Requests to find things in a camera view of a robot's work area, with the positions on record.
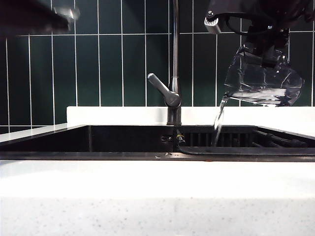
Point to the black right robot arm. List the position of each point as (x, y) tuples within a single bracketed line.
[(270, 9)]

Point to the white stone backsplash ledge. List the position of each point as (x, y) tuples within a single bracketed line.
[(118, 115)]

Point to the clear poured water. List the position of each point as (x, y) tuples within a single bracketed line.
[(219, 118)]

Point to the clear faceted glass mug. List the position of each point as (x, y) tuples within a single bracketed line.
[(246, 81)]

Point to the grey steel faucet spout column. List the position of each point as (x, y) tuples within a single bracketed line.
[(174, 115)]

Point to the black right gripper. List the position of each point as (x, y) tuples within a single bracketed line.
[(269, 37)]

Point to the black slatted sink drain rack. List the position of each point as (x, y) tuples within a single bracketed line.
[(246, 150)]

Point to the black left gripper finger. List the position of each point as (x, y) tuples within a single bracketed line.
[(29, 27), (37, 12)]

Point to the black kitchen sink basin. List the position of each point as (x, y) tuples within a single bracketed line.
[(123, 141)]

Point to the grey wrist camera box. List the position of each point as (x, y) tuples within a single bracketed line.
[(214, 24)]

